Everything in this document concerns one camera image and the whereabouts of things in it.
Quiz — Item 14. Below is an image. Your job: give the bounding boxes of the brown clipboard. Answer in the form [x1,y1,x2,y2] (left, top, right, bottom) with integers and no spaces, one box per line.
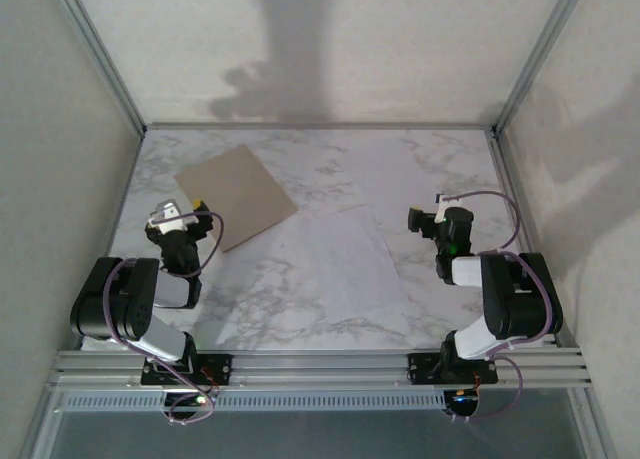
[173,144,300,254]

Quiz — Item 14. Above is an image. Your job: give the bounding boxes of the white paper sheet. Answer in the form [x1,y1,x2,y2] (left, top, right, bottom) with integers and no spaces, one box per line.
[305,203,407,326]

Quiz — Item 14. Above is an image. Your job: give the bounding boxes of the small lit controller board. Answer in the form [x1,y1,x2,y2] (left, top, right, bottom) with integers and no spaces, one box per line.
[163,391,217,415]
[443,388,482,415]

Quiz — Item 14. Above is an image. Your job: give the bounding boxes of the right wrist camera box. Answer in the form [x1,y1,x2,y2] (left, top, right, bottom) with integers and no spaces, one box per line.
[433,192,451,225]

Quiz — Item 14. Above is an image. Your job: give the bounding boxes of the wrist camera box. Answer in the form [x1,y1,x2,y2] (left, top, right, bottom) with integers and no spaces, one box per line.
[147,197,197,232]
[433,192,451,225]

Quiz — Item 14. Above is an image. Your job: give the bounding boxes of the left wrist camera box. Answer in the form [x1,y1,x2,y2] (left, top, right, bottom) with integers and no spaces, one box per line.
[147,197,197,232]

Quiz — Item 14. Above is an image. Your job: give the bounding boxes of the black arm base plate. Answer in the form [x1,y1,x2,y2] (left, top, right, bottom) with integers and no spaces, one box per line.
[407,351,500,385]
[140,353,235,386]

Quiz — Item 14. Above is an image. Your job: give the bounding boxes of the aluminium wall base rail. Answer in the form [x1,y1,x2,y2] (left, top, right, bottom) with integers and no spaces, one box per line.
[143,122,497,132]

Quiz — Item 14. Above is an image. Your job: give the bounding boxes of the aluminium frame post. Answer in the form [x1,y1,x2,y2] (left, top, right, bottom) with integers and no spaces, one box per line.
[47,0,148,135]
[491,0,591,136]

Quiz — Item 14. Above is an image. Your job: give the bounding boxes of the aluminium table edge rail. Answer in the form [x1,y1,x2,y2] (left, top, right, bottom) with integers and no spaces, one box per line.
[47,347,595,391]

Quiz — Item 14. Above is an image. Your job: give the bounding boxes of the slotted grey cable duct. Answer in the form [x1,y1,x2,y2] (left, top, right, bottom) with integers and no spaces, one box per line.
[58,391,447,413]

